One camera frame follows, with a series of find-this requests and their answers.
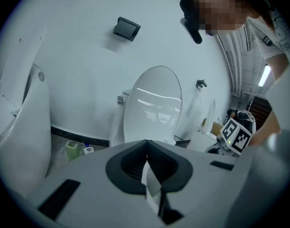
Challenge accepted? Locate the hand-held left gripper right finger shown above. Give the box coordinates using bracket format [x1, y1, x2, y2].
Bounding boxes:
[147, 140, 239, 225]

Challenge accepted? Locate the person's right forearm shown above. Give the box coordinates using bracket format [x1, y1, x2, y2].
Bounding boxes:
[250, 110, 282, 147]

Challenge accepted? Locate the brown cardboard box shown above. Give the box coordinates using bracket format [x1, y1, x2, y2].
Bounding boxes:
[211, 121, 224, 136]

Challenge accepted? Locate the white blue cleaner bottle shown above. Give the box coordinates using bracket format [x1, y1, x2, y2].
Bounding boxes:
[83, 143, 95, 155]

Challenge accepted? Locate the person's head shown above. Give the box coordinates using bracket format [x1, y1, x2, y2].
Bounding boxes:
[194, 0, 262, 37]

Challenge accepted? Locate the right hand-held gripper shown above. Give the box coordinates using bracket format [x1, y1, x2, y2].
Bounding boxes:
[206, 117, 253, 156]

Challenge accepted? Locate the green plastic container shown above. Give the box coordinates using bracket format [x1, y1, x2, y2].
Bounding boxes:
[65, 140, 79, 161]

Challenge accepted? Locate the white toilet with round button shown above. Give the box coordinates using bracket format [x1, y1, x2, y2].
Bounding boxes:
[0, 24, 52, 197]

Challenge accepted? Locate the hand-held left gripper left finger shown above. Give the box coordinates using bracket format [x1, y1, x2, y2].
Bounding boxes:
[26, 139, 164, 228]

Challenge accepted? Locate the brown staircase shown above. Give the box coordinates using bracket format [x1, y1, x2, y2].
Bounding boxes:
[249, 95, 273, 128]

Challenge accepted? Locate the black wire mesh wastebasket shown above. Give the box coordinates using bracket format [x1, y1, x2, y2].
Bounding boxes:
[174, 135, 191, 149]

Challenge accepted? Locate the black head-mounted camera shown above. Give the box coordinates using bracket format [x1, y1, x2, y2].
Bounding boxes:
[179, 0, 204, 45]

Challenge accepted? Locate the white dotted shirt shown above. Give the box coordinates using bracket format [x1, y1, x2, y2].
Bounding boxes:
[244, 6, 290, 134]

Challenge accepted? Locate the white toilet with chrome lever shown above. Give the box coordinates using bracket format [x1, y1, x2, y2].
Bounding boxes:
[108, 65, 184, 149]

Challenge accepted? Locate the black wall paper holder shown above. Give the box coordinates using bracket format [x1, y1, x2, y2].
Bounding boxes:
[112, 16, 141, 42]

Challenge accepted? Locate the long ceiling lamp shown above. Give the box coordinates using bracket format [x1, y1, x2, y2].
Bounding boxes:
[258, 65, 271, 88]

